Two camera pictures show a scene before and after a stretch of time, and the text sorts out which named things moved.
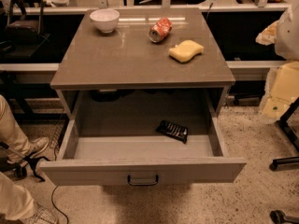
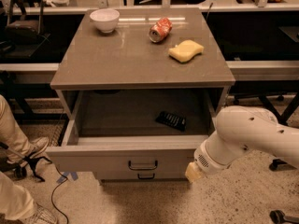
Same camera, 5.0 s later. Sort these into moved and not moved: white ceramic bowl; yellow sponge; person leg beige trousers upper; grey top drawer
Moved: grey top drawer
Not moved: white ceramic bowl; yellow sponge; person leg beige trousers upper
